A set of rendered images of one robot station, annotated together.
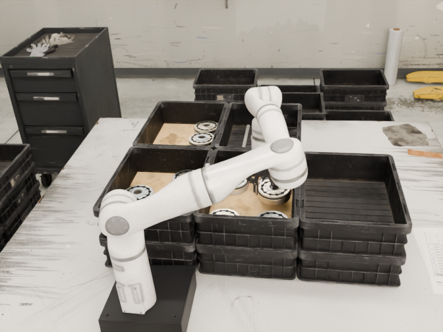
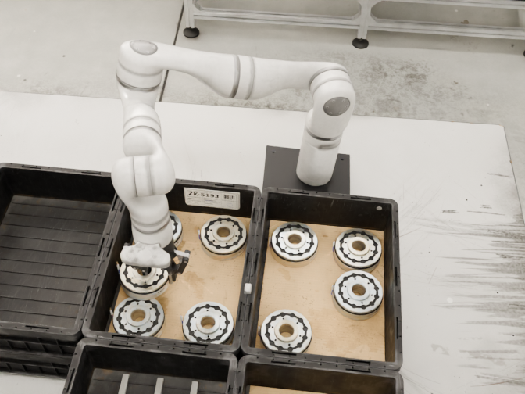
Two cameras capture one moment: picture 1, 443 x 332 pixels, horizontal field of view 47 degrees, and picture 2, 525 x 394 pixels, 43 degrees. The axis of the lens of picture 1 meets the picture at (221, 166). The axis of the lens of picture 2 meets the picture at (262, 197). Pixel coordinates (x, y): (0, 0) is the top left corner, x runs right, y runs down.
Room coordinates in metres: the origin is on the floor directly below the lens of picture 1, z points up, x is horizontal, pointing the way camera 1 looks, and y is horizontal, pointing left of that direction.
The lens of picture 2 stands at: (2.09, 0.01, 2.06)
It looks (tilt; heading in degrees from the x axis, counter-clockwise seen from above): 51 degrees down; 175
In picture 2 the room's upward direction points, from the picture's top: 2 degrees clockwise
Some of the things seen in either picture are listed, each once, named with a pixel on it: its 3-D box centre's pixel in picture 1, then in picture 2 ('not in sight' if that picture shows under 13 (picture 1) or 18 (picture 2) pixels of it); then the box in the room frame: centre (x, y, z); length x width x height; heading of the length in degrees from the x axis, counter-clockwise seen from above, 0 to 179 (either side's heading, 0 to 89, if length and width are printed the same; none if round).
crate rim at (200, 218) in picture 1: (251, 183); (178, 257); (1.34, -0.09, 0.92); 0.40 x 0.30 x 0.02; 170
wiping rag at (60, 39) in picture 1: (57, 37); not in sight; (3.19, 0.99, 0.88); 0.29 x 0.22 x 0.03; 172
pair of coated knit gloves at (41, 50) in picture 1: (37, 49); not in sight; (2.97, 1.05, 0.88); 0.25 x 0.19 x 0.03; 172
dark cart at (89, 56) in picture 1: (71, 109); not in sight; (3.07, 0.96, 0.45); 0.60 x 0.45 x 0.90; 172
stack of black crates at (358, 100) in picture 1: (349, 110); not in sight; (3.02, -0.85, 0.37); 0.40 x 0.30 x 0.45; 82
